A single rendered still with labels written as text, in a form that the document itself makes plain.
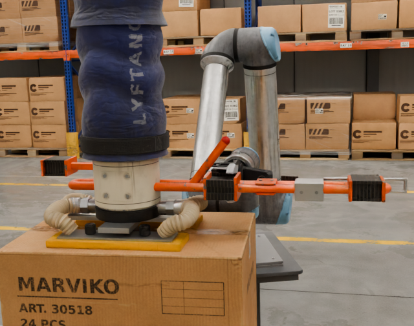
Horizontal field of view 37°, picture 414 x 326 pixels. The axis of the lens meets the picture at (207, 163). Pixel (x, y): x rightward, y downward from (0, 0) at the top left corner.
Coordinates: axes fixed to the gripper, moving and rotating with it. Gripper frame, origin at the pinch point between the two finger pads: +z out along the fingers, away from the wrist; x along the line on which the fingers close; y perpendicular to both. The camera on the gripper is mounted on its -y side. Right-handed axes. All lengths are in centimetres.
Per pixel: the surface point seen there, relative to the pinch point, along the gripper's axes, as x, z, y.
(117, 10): 44, 11, 23
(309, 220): -121, -396, 3
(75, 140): -94, -699, 366
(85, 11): 44, 10, 32
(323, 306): -121, -206, -16
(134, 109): 20.5, 9.4, 21.1
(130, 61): 31.9, 8.9, 21.7
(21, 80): -5, -713, 454
